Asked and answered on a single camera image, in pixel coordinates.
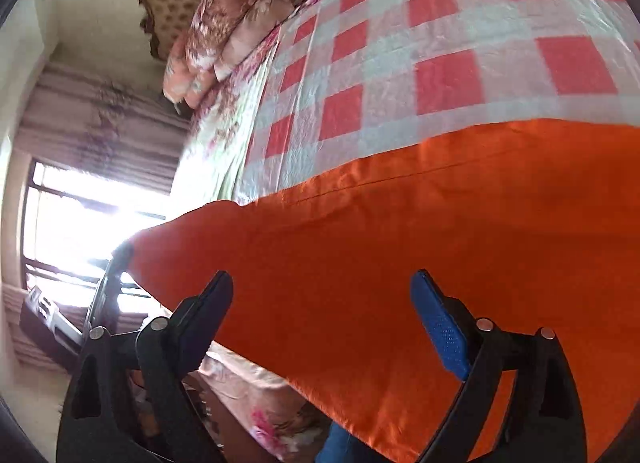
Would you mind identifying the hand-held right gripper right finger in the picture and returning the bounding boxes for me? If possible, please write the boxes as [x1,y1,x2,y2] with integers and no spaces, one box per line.
[410,269,587,463]

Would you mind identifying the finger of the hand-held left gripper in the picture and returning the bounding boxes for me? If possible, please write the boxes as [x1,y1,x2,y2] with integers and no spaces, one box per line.
[86,242,136,331]

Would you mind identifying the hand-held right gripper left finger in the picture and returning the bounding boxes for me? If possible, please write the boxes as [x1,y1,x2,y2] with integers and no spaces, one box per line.
[56,270,235,463]

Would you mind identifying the orange pants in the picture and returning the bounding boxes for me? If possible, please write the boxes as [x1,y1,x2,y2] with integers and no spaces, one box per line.
[127,118,640,463]

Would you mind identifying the window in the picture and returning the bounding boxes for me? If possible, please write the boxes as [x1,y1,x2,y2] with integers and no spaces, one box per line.
[20,158,168,329]

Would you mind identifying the pink patterned curtain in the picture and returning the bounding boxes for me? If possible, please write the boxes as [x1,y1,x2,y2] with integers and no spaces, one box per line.
[0,60,193,374]

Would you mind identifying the person's legs in blue jeans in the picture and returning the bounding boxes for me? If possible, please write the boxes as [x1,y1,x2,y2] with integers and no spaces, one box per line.
[315,423,381,463]

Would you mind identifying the folded pink floral quilt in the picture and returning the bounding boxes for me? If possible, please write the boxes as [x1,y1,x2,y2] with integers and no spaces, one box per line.
[162,36,221,109]

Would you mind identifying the pale pink pillow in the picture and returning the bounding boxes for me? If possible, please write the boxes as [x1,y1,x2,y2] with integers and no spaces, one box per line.
[215,3,296,83]

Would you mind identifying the red white checked table cover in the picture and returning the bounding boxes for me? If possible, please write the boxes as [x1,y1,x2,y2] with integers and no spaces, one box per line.
[232,0,640,206]

